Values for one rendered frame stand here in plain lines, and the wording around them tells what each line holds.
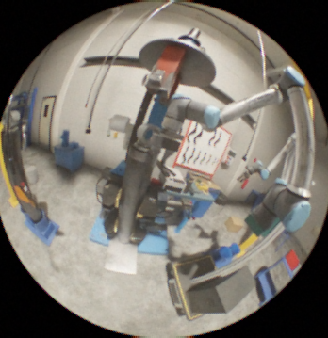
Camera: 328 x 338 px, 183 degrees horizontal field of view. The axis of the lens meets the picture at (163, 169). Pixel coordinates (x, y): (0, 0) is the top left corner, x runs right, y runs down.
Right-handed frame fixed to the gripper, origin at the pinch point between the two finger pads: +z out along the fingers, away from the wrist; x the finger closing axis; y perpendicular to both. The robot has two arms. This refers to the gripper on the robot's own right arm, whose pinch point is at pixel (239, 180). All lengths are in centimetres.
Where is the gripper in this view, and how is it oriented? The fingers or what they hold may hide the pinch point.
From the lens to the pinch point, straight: 133.9
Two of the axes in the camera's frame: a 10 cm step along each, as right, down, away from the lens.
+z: -5.3, 5.9, 6.1
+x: 8.4, 2.6, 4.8
